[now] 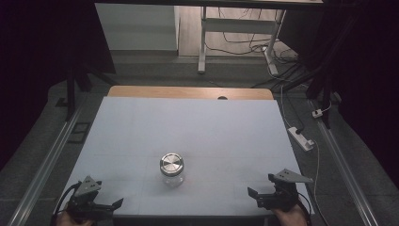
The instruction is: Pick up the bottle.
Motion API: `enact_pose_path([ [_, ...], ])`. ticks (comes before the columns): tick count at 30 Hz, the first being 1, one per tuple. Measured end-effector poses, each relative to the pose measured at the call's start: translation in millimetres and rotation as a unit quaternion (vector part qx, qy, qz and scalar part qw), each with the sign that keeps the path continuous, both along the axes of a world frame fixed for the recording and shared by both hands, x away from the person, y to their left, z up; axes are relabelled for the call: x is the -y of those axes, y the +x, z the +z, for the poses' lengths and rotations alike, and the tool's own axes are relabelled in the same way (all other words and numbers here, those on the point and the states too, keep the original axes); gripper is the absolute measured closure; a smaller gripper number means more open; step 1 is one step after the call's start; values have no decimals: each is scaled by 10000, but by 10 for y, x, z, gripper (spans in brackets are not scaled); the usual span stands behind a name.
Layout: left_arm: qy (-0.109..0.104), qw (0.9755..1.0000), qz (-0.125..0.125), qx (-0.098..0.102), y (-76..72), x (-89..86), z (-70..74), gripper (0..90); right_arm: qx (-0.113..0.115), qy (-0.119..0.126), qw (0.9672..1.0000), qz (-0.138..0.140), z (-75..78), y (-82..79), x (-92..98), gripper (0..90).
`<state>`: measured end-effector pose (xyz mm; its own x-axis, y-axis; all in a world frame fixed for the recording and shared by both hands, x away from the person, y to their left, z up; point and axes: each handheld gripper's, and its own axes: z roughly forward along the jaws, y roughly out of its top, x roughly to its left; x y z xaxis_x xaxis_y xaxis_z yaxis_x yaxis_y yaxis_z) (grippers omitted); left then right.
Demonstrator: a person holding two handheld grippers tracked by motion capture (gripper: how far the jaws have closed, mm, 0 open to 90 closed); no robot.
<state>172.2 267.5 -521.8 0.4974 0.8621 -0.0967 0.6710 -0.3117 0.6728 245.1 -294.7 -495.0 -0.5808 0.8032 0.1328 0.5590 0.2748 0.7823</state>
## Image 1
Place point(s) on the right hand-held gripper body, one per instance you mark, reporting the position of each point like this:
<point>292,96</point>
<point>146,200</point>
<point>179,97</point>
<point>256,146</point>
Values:
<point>284,194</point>

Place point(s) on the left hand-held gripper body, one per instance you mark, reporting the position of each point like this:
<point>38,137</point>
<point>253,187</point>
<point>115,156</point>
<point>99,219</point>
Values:
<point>84,201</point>

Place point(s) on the clear glass jar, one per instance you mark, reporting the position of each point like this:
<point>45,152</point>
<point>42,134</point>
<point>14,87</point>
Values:
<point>172,179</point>

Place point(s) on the silver metal jar lid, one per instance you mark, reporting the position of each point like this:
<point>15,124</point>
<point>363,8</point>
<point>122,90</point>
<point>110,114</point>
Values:
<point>171,163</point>

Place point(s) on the person's right hand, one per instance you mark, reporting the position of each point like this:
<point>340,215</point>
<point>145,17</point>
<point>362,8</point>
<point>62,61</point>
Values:
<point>291,217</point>

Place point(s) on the person's left hand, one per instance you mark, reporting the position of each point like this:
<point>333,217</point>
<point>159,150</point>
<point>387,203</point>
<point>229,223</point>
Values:
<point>70,220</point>

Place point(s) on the white power strip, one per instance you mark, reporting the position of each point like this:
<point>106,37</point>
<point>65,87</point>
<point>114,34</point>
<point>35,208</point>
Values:
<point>300,138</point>

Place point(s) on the black floor plate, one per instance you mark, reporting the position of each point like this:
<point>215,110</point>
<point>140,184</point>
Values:
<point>79,132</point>

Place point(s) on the white table mat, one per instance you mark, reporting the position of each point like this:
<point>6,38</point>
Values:
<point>194,132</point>

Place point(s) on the small white adapter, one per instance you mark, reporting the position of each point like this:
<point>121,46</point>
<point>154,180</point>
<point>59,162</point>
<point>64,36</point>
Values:
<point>317,113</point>

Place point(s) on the black metal stand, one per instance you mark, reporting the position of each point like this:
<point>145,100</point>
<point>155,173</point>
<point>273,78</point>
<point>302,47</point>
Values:
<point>71,94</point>

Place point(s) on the black tripod stand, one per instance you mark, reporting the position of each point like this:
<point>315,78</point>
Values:
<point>323,88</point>

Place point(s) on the black curtain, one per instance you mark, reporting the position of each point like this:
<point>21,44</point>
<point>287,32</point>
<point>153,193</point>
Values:
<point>37,62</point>
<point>370,78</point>

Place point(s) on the aluminium floor rail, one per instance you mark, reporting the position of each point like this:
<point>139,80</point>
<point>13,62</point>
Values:
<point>47,166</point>
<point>345,163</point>

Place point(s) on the white desk frame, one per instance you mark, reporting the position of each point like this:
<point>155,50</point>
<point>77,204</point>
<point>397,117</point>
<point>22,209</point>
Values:
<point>238,25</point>

